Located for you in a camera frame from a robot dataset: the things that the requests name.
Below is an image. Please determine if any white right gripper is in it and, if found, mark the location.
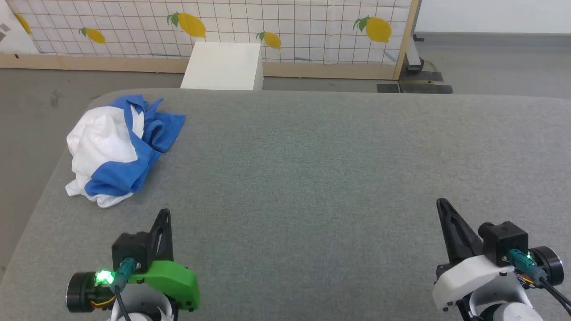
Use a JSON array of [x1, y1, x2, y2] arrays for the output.
[[432, 198, 565, 311]]

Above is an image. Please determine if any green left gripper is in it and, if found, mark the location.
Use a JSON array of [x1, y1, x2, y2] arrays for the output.
[[66, 208, 200, 312]]

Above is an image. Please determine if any blue and white garment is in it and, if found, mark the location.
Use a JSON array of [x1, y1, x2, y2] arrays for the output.
[[66, 94, 186, 209]]

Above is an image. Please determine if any white rectangular box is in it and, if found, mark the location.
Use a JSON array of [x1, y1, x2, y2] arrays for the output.
[[180, 41, 264, 91]]

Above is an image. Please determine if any grey metal partition foot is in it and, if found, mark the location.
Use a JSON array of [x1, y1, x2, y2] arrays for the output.
[[404, 33, 424, 74]]

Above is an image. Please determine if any lemon print partition panel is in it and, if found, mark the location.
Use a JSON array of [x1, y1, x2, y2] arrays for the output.
[[0, 0, 422, 81]]

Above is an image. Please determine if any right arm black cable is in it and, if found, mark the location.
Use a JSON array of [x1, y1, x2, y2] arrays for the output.
[[508, 249, 571, 315]]

